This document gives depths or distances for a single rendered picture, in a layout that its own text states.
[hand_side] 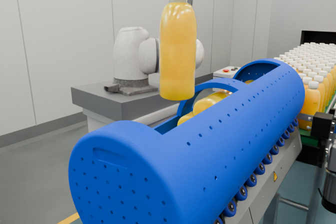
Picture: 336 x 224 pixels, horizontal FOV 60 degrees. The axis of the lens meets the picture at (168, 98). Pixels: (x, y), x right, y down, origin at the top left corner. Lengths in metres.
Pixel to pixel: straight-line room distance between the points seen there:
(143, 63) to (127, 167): 0.78
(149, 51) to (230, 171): 0.75
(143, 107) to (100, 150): 0.68
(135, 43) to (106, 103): 0.27
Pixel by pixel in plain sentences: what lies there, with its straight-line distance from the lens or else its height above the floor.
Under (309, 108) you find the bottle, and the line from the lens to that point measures 1.41.
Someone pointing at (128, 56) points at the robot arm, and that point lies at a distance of 1.22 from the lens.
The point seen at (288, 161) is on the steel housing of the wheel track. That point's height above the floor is 0.86.
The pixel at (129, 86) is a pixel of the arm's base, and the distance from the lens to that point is 1.24.
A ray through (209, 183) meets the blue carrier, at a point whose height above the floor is 1.14.
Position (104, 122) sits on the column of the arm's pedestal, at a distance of 1.26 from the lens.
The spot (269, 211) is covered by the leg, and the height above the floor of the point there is 0.55.
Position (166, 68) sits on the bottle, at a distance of 0.57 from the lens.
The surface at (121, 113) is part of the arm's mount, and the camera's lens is 1.12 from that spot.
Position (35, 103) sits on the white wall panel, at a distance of 3.53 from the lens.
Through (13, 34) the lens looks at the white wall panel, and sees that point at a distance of 3.34.
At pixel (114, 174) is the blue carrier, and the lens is 0.52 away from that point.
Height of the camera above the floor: 1.44
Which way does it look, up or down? 18 degrees down
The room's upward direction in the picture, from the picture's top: straight up
